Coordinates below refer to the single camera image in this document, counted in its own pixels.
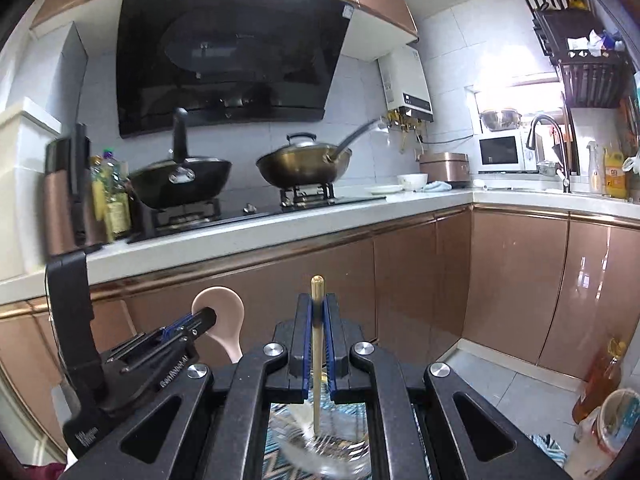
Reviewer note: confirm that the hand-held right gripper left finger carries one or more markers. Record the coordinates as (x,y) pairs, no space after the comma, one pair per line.
(306,350)

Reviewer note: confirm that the yellow detergent bottle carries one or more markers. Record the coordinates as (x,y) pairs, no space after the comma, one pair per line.
(615,175)

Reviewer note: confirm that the black range hood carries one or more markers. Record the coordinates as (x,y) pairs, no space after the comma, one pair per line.
(225,50)

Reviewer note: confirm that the black wok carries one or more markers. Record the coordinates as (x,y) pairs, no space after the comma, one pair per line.
(180,180)

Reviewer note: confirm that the black gas stove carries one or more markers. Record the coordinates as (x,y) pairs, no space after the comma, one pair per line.
(240,210)

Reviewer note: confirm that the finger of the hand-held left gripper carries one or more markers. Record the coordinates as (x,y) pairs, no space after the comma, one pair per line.
(200,317)
(150,347)

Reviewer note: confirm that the white rice dispenser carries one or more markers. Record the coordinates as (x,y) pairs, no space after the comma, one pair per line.
(25,185)

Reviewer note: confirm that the steel kitchen faucet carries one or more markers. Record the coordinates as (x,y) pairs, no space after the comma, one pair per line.
(542,120)

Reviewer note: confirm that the white crumpled bag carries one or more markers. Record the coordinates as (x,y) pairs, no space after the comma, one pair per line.
(587,44)

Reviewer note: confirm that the wooden chopstick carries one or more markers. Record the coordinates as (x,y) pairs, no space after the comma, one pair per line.
(317,287)

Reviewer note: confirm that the steel mixing bowl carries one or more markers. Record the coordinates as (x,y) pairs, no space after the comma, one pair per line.
(500,120)

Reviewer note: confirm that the white microwave oven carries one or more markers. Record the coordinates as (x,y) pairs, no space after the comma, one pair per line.
(500,150)

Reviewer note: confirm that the white soup spoon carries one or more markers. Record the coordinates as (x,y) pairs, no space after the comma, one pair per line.
(225,310)

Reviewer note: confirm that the white water heater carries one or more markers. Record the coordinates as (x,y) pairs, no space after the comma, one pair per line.
(405,80)

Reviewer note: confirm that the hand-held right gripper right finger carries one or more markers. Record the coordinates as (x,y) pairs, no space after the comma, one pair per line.
(330,350)

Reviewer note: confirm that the zigzag patterned cloth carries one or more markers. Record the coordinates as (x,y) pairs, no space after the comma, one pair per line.
(547,447)

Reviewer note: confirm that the golden wok with lid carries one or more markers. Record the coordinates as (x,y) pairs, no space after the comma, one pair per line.
(300,162)

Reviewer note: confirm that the white bowl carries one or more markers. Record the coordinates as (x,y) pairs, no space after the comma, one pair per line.
(412,181)

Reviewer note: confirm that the light dish cloth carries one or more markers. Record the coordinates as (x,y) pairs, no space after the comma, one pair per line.
(436,186)

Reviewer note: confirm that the copper base cabinets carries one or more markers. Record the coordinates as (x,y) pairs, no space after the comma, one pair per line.
(450,280)

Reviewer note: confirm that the clear spray bottle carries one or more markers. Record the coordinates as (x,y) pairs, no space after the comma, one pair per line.
(594,172)

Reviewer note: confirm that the lidded drink cup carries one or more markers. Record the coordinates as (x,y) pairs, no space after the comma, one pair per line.
(607,430)

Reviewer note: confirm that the black wall rack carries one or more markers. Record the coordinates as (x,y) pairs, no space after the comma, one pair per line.
(590,80)

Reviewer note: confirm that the yellow cooking oil bottle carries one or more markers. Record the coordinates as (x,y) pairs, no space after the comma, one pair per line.
(97,195)
(117,200)

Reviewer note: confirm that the white plate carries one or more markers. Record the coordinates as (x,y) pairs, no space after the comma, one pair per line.
(382,190)

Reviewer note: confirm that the brown rice cooker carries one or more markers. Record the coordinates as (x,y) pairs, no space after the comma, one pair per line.
(445,170)

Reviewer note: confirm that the amber oil bottle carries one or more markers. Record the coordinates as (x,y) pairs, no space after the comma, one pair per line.
(597,380)

